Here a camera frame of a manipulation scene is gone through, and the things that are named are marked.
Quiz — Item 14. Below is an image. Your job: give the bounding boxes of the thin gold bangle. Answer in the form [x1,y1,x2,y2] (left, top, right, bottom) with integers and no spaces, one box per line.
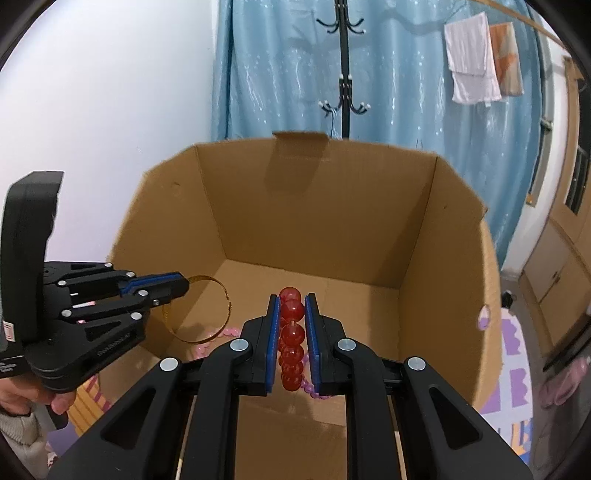
[163,274,233,345]

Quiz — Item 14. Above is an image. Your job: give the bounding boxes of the red bead bracelet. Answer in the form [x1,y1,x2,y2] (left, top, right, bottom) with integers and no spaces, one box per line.
[277,286,307,393]

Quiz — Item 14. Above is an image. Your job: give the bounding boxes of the left hand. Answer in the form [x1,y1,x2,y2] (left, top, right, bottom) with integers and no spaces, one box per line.
[0,373,77,416]

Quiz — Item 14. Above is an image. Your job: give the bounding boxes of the pink slippers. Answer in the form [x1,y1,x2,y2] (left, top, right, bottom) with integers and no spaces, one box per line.
[539,356,590,409]

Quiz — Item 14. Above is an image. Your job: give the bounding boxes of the wooden wardrobe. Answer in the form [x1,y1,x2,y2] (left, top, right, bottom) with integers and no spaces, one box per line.
[520,57,590,360]

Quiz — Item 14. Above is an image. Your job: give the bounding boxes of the brown cardboard box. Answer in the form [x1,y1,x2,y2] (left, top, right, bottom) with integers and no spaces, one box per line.
[110,132,502,479]

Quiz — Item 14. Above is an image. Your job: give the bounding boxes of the blue curtain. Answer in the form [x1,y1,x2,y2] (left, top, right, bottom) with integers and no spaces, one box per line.
[211,1,543,260]

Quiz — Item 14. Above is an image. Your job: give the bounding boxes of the black coat rack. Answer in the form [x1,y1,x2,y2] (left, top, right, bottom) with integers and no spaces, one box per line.
[317,0,370,139]

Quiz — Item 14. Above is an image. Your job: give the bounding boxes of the white hanging towel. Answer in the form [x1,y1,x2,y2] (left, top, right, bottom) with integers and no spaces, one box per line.
[444,12,502,105]

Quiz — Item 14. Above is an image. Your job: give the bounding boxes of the orange patterned hanging towel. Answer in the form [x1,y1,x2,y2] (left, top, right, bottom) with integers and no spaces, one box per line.
[489,22,524,97]

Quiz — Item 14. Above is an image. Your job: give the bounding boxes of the wooden hanging pole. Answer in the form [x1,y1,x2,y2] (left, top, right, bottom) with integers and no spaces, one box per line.
[473,0,566,49]

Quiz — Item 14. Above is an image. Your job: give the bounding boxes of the pink bead bracelet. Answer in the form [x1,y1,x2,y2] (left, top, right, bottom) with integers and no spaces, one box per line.
[188,325,242,360]

